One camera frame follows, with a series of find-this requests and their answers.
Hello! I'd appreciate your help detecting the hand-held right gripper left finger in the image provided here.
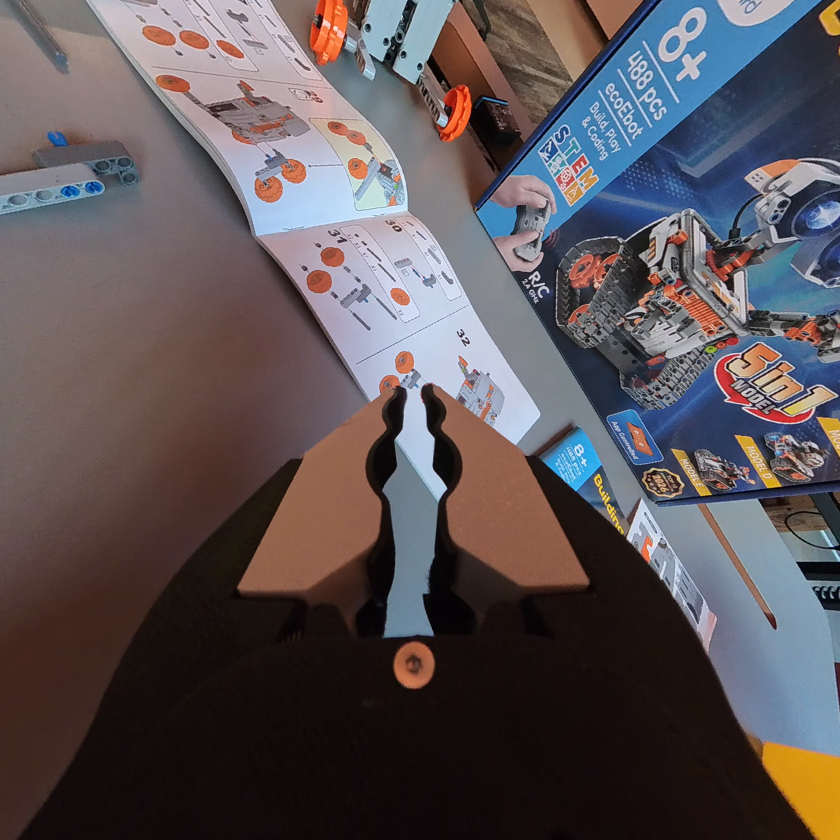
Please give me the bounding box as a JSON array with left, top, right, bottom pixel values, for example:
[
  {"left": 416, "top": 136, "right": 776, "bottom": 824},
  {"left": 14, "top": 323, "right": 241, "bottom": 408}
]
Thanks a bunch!
[{"left": 237, "top": 388, "right": 403, "bottom": 620}]

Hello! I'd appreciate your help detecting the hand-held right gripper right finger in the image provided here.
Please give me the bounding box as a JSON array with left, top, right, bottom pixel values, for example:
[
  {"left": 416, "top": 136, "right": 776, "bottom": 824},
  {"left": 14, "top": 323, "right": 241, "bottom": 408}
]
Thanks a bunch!
[{"left": 422, "top": 385, "right": 592, "bottom": 620}]

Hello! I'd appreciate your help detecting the grey beam with blue pin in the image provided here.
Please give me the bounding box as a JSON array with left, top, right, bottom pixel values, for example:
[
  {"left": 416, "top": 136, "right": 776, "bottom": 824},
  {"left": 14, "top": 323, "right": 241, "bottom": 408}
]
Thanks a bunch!
[{"left": 0, "top": 128, "right": 141, "bottom": 219}]

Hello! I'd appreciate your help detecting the thin dark axle piece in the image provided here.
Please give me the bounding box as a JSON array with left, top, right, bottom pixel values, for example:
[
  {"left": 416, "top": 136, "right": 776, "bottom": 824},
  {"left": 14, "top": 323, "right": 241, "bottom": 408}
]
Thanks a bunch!
[{"left": 12, "top": 0, "right": 70, "bottom": 74}]

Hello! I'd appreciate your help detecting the grey desk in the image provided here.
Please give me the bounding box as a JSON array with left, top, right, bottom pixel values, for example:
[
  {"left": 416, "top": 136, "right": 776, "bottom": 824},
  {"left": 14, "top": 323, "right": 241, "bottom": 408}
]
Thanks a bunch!
[{"left": 0, "top": 0, "right": 840, "bottom": 840}]

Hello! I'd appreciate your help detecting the small colourful booklet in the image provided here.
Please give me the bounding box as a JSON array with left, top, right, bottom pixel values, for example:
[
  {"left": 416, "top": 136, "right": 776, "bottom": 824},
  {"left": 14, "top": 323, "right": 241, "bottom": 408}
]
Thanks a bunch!
[{"left": 537, "top": 426, "right": 634, "bottom": 542}]

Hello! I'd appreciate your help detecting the white orange booklet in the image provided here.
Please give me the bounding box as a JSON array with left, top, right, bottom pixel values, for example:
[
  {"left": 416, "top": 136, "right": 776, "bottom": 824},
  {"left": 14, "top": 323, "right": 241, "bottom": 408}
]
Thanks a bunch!
[{"left": 626, "top": 498, "right": 720, "bottom": 653}]

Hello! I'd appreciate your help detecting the blue toy robot box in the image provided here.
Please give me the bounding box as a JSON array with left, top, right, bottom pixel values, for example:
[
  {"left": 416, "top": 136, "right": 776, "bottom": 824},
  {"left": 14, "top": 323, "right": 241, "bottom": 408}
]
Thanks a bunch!
[{"left": 474, "top": 0, "right": 840, "bottom": 505}]

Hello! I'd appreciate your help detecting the open white instruction booklet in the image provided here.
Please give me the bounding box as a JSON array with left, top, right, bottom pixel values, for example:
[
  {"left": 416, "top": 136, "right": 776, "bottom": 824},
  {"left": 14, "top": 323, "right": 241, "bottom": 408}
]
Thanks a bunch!
[{"left": 84, "top": 0, "right": 543, "bottom": 502}]

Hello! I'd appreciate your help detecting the small black module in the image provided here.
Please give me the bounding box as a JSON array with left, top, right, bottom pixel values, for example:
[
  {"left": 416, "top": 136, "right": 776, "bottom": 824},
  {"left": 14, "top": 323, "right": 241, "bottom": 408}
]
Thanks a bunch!
[{"left": 472, "top": 94, "right": 527, "bottom": 173}]

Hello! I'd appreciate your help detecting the yellow flat object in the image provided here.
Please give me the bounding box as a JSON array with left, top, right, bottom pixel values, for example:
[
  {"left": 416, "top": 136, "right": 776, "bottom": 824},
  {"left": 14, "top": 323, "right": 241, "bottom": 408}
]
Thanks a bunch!
[{"left": 759, "top": 739, "right": 840, "bottom": 840}]

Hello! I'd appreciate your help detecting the grey orange robot model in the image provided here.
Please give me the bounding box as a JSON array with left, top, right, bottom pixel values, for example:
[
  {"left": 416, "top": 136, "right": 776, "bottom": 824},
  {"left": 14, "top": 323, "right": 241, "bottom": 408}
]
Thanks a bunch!
[{"left": 309, "top": 0, "right": 475, "bottom": 144}]

